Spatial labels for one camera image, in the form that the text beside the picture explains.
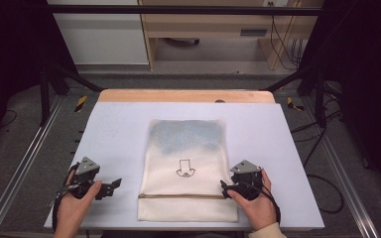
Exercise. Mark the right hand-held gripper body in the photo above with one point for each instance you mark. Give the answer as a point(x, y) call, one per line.
point(246, 180)

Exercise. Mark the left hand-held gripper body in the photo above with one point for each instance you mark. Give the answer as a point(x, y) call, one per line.
point(86, 172)

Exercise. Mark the cream mesh laundry bag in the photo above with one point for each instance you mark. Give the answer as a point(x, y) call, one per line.
point(187, 172)

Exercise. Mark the person's right hand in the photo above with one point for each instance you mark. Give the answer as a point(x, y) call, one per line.
point(258, 210)

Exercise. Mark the person's left hand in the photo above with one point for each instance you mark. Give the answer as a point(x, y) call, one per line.
point(74, 211)

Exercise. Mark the white table mat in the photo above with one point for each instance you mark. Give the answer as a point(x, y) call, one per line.
point(115, 139)

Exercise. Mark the yellow black tape piece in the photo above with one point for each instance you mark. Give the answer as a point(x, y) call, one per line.
point(81, 103)
point(292, 104)

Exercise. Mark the black metal stand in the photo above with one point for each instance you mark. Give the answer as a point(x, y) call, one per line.
point(51, 86)
point(311, 82)

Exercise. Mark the wooden table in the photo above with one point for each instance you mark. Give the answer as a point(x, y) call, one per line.
point(178, 95)

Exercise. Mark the white cabinet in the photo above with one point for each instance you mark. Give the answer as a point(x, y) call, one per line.
point(102, 36)

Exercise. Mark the wooden desk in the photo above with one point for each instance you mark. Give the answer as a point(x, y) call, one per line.
point(208, 28)

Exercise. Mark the aluminium floor rail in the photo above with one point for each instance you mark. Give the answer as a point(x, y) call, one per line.
point(342, 178)
point(20, 168)

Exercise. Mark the black metal frame bar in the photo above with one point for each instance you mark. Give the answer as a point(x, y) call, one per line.
point(178, 10)

